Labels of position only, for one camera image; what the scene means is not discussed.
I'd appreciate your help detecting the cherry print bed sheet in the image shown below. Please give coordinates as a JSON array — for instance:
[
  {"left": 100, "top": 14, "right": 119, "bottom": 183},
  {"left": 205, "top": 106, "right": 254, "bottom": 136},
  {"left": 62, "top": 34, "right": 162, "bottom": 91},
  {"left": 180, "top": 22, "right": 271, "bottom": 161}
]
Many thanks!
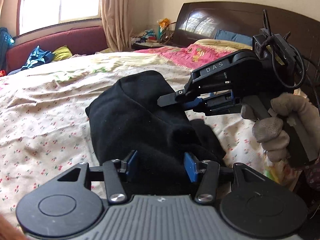
[{"left": 1, "top": 52, "right": 267, "bottom": 226}]

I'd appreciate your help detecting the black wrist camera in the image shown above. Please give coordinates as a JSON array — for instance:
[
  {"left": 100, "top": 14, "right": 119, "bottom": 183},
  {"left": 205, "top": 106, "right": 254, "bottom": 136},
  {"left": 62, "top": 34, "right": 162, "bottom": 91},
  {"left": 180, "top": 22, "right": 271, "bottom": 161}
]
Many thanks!
[{"left": 252, "top": 27, "right": 304, "bottom": 90}]

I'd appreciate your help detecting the yellow green cloth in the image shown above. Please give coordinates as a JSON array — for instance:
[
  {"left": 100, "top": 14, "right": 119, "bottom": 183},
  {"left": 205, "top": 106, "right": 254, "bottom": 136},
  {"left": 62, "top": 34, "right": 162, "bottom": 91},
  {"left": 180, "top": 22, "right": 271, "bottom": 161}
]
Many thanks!
[{"left": 53, "top": 46, "right": 73, "bottom": 62}]

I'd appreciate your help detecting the pink floral quilt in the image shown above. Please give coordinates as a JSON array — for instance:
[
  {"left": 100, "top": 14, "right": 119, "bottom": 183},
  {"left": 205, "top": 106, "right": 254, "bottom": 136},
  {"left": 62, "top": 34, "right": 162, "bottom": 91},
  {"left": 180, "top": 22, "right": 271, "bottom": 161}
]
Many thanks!
[{"left": 137, "top": 39, "right": 252, "bottom": 69}]

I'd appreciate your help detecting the blue plastic bag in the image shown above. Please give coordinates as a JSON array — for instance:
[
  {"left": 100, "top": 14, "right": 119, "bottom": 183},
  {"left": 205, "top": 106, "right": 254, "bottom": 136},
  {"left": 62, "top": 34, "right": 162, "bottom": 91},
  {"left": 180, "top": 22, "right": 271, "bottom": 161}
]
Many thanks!
[{"left": 21, "top": 46, "right": 54, "bottom": 70}]

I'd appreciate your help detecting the black velvet long-sleeve top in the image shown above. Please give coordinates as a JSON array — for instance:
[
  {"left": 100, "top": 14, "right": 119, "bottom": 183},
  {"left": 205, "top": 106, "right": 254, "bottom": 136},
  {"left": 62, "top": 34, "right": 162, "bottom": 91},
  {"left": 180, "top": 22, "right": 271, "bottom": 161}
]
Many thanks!
[{"left": 85, "top": 70, "right": 225, "bottom": 195}]

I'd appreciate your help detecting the dark wooden headboard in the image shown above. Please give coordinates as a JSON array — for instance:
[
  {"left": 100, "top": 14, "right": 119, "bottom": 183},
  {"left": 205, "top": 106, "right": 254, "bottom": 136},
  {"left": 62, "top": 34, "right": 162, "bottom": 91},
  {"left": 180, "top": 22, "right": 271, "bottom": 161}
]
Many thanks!
[{"left": 172, "top": 2, "right": 319, "bottom": 83}]

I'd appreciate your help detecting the cluttered nightstand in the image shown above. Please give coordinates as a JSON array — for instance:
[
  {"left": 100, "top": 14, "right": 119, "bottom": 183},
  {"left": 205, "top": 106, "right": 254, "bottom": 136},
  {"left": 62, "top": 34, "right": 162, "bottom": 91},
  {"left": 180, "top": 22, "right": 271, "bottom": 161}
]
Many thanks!
[{"left": 131, "top": 18, "right": 176, "bottom": 50}]

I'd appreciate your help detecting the maroon upholstered bench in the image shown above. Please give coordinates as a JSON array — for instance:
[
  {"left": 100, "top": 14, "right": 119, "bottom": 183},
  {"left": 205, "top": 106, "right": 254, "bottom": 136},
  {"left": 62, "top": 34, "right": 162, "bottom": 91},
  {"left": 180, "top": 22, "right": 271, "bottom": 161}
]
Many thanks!
[{"left": 5, "top": 26, "right": 107, "bottom": 73}]

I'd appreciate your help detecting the black camera cable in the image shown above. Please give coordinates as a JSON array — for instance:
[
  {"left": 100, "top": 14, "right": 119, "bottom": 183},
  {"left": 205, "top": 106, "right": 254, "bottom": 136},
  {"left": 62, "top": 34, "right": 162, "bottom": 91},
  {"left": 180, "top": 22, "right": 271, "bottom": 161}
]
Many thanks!
[{"left": 258, "top": 9, "right": 320, "bottom": 91}]

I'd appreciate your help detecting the teal hanging bag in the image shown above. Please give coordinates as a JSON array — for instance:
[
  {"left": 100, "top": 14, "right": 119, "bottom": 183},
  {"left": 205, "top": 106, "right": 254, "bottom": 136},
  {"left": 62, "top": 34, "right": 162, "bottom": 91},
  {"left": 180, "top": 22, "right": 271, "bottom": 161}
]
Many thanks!
[{"left": 0, "top": 27, "right": 15, "bottom": 70}]

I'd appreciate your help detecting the right hand grey glove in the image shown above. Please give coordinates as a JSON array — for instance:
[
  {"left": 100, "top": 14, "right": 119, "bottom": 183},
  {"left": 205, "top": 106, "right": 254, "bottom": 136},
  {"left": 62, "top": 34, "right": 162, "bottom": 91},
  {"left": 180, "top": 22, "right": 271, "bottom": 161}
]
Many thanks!
[{"left": 241, "top": 92, "right": 320, "bottom": 164}]

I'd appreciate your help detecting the blue pillow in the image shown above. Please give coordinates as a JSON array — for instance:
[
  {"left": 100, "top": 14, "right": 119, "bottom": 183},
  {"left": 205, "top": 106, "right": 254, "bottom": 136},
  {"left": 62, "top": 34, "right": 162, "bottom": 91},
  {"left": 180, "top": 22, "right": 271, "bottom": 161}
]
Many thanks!
[{"left": 214, "top": 29, "right": 252, "bottom": 46}]

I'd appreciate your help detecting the beige right curtain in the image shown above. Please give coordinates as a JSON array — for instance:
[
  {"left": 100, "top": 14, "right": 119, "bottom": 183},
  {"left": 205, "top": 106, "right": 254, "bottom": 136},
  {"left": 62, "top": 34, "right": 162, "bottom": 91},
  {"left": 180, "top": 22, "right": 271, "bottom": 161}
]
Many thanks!
[{"left": 100, "top": 0, "right": 131, "bottom": 51}]

